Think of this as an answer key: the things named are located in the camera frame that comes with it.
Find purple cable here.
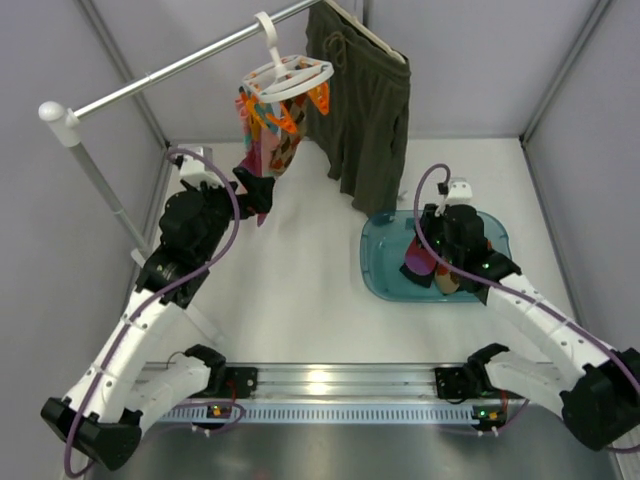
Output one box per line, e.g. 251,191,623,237
412,163,640,454
63,147,242,477

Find yellow-orange clothes peg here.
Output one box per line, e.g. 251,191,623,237
254,102,298,134

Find silver clothes rail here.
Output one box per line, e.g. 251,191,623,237
38,0,319,259

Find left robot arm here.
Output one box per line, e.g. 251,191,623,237
41,166,276,471

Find olive green shorts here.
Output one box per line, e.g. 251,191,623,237
306,2,411,216

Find black sock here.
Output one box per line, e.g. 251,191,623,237
400,262,435,288

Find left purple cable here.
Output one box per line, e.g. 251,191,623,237
63,147,242,477

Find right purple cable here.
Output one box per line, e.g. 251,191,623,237
412,163,640,454

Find maroon striped sock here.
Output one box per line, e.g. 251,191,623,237
241,115,278,227
404,237,437,276

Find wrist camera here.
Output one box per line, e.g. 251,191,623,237
176,145,223,188
436,179,473,216

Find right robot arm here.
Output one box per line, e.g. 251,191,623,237
413,204,639,451

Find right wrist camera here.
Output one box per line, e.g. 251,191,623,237
436,179,473,216

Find pink patterned sock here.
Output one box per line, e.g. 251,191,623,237
234,93,252,152

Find white round clip hanger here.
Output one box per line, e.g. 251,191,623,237
242,12,334,103

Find beige clothes hanger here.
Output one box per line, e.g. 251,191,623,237
324,0,406,64

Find aluminium mounting rail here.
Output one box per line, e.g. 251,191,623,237
152,363,531,436

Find teal plastic basin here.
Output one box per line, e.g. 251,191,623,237
360,205,522,303

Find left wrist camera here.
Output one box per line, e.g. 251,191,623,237
176,145,223,188

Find orange clothes peg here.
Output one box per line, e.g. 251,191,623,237
307,81,330,116

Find brown argyle sock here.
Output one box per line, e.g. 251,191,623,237
434,263,460,296
269,94,307,177

